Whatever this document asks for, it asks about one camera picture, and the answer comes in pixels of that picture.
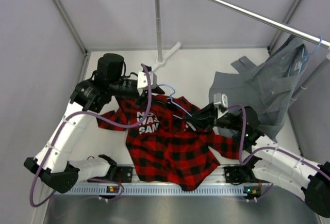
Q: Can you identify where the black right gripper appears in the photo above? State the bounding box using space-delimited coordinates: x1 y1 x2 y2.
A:
183 101 243 132

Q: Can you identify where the light blue wire hanger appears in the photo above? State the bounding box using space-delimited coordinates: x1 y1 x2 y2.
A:
157 84 192 117

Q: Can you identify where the red black plaid shirt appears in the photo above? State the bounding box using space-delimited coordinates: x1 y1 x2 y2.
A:
97 94 240 192

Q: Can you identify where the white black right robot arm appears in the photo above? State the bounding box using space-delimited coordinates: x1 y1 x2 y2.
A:
183 103 329 218

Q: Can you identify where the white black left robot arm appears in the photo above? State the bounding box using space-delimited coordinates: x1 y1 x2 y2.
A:
24 53 163 195

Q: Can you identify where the grey button-up shirt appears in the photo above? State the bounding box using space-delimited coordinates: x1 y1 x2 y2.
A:
209 35 307 140

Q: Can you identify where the blue hanger holding grey shirt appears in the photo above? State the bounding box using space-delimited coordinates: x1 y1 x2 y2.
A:
287 36 323 77

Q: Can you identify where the white clothes rack base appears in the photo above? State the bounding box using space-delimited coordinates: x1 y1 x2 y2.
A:
152 42 182 72

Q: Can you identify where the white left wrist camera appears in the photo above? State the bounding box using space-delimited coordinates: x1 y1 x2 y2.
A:
137 71 157 91

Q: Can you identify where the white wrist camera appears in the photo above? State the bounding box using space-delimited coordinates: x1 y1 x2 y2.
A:
137 71 157 91
213 92 228 114

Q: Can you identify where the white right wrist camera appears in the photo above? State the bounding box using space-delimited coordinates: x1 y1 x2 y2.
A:
213 92 228 114

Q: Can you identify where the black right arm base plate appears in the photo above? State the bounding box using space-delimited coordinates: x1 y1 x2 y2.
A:
224 166 258 185

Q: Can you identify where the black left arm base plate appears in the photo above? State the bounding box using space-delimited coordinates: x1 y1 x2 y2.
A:
113 166 133 183

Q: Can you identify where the aluminium mounting rail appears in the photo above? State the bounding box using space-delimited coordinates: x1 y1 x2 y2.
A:
65 166 270 197

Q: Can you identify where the grey right rack post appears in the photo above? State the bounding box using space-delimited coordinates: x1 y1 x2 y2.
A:
290 52 330 101

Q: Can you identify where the grey clothes rack post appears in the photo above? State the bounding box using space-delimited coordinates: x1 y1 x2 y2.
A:
154 0 164 65

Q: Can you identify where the silver clothes rack rail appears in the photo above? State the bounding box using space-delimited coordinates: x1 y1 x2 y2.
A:
157 0 330 47

